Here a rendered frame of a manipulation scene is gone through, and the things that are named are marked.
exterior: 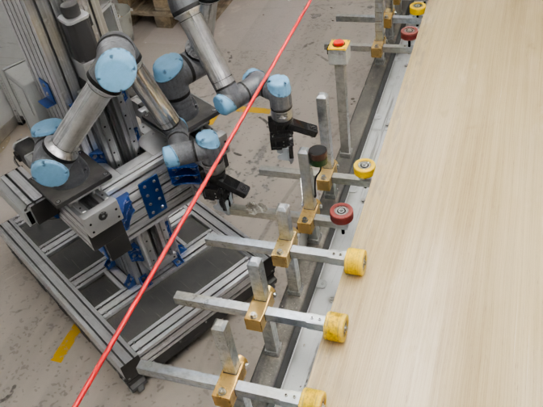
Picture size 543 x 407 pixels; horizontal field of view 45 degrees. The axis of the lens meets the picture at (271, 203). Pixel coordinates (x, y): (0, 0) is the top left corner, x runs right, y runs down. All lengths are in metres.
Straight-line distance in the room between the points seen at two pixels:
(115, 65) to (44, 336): 1.77
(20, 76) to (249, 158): 1.68
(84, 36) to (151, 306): 1.27
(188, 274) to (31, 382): 0.85
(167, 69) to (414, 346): 1.30
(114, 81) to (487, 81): 1.55
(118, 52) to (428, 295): 1.14
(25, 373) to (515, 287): 2.21
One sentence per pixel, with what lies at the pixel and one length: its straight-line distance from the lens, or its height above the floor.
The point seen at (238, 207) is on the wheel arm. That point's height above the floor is 0.86.
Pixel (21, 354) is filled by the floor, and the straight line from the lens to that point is 3.40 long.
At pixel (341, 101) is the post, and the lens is 2.63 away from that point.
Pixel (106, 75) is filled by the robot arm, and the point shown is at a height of 1.51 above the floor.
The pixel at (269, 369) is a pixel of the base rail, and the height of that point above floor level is 0.70.
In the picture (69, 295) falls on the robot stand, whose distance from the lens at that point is 3.21.
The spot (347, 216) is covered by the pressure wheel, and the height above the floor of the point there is 0.91.
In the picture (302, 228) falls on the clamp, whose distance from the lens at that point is 2.29.
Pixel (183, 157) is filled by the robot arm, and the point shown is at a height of 1.14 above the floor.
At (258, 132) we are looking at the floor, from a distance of 4.21.
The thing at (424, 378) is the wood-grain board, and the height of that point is 0.90.
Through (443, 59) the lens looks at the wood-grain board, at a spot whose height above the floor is 0.90.
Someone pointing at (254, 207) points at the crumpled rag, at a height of 0.87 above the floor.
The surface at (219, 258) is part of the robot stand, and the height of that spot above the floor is 0.21.
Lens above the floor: 2.44
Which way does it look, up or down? 42 degrees down
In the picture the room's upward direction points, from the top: 10 degrees counter-clockwise
